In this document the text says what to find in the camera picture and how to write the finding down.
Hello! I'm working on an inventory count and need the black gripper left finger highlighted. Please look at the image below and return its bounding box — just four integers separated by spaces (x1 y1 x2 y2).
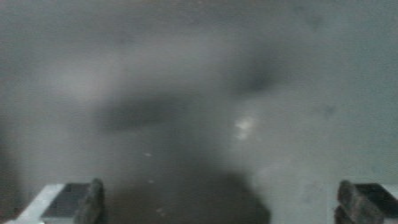
15 179 105 224

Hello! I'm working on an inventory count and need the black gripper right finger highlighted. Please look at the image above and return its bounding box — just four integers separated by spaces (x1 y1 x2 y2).
335 180 398 224

